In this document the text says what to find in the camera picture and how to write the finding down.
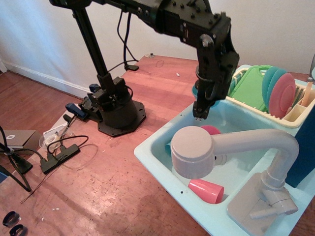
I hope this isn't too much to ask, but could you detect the clear tape roll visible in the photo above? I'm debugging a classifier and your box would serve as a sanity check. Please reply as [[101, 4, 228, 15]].
[[39, 134, 60, 150]]

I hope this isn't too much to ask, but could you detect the pink plate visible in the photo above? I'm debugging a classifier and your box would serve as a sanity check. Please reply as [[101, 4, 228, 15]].
[[268, 73, 296, 118]]

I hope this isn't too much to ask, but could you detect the black usb hub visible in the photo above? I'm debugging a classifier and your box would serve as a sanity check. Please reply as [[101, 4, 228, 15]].
[[40, 144, 80, 174]]

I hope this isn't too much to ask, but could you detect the grey cardboard box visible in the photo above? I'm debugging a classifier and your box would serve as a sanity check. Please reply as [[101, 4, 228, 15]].
[[4, 130, 41, 155]]

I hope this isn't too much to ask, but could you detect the wooden utensil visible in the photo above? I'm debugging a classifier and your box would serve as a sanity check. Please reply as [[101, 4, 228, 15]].
[[301, 82, 313, 107]]

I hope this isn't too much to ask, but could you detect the pink cup lying down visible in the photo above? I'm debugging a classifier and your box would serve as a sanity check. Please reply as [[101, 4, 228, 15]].
[[188, 179, 224, 204]]

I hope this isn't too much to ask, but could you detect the black stand leg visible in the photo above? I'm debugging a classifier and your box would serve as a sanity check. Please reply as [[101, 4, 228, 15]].
[[0, 126, 32, 192]]

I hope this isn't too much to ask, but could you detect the black velcro strap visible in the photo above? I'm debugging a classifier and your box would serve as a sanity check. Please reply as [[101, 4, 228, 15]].
[[1, 210, 21, 227], [9, 224, 28, 236]]

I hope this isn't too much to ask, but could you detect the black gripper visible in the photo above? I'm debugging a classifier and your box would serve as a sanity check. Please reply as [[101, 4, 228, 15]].
[[192, 34, 240, 120]]

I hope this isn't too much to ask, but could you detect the green cutting board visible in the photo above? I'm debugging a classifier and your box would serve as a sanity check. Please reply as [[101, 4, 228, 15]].
[[228, 65, 271, 112]]

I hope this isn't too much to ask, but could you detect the teal plastic cup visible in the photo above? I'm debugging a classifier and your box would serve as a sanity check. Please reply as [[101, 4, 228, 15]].
[[191, 82, 220, 108]]

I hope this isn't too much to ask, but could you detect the pink cup behind faucet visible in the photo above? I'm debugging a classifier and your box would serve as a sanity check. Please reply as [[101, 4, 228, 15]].
[[201, 125, 221, 135]]

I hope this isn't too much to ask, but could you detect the black power adapter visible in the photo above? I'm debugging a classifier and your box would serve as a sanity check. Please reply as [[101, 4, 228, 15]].
[[13, 155, 33, 174]]

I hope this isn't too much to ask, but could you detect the light blue toy sink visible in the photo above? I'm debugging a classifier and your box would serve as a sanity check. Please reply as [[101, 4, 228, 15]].
[[134, 91, 315, 236]]

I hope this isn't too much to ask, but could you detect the teal plate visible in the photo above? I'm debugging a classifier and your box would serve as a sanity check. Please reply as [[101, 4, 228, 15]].
[[262, 66, 286, 108]]

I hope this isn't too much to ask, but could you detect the teal cup in sink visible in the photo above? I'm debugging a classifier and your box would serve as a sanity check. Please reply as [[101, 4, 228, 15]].
[[165, 142, 171, 156]]

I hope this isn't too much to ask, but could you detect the grey toy faucet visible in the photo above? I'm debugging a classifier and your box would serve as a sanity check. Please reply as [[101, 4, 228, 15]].
[[171, 126, 299, 236]]

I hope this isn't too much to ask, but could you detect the cream dish rack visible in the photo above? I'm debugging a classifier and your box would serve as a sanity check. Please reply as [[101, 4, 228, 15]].
[[227, 65, 315, 128]]

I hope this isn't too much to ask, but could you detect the blue clamp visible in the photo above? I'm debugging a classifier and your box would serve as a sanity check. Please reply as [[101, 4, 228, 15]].
[[65, 103, 88, 120]]

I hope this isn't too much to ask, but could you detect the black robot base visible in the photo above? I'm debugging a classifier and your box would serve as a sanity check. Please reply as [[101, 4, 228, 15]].
[[79, 77, 146, 137]]

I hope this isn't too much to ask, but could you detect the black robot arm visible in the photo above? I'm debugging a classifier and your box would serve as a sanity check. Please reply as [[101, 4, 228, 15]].
[[51, 0, 239, 123]]

